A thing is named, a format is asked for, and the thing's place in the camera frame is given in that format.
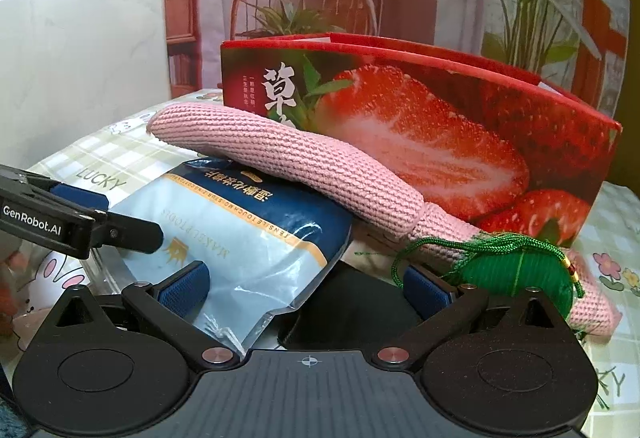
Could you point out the red strawberry print box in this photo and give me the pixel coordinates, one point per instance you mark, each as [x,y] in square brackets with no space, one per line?
[450,117]

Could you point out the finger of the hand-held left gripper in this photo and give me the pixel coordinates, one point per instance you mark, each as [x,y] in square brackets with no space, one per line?
[127,230]
[82,198]

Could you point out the pink knitted soft tube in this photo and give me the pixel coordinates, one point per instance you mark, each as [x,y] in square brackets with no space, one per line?
[300,157]

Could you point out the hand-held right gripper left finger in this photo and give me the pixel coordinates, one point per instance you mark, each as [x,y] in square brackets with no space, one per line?
[184,290]

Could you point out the blue and white packet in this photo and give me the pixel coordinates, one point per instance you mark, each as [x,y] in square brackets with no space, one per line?
[240,228]

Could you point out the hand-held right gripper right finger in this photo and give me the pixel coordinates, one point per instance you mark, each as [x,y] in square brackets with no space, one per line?
[425,292]

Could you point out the black eye mask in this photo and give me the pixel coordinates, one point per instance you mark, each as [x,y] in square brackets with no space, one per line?
[360,303]

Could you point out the green tasselled pouch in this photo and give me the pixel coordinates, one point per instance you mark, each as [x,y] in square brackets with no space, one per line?
[505,268]

